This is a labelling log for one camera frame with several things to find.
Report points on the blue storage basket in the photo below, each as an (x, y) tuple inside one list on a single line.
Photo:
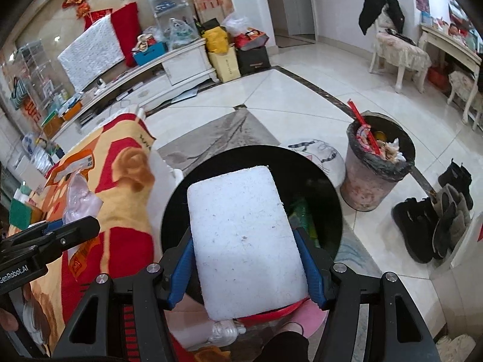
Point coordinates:
[(151, 53)]

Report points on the white dining table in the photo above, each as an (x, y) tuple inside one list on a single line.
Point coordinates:
[(449, 45)]

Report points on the grey boots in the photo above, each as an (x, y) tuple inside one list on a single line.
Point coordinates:
[(453, 220)]

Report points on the black trash bin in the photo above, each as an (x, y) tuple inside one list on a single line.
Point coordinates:
[(298, 180)]

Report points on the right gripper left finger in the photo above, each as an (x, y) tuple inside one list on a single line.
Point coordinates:
[(177, 265)]

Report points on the green scouring pad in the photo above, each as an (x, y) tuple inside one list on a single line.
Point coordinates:
[(20, 215)]

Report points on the white TV cabinet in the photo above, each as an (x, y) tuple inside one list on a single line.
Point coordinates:
[(147, 86)]

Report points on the white chair with jacket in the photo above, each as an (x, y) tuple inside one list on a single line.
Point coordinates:
[(390, 44)]

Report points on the white cloth covered TV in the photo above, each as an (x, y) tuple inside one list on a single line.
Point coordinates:
[(91, 54)]

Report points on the person's left hand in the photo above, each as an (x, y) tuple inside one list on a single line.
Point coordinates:
[(7, 321)]

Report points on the grey bin with liner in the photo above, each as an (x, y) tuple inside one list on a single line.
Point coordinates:
[(379, 155)]

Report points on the clear plastic bag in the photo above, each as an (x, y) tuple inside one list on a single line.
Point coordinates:
[(180, 34)]

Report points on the orange red love blanket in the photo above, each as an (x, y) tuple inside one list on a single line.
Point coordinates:
[(87, 281)]

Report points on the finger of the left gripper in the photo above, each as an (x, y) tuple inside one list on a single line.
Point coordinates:
[(67, 236)]

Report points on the white foam block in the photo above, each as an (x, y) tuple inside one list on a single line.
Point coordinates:
[(246, 254)]

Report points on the yellow bag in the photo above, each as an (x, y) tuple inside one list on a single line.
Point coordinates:
[(217, 40)]

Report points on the clear blister pack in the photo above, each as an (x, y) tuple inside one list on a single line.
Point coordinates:
[(81, 202)]

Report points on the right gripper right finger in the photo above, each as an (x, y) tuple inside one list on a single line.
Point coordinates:
[(317, 265)]

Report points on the cream paper bag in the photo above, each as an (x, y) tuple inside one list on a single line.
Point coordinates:
[(225, 65)]

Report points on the black boots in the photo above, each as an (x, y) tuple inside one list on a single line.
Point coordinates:
[(417, 220)]

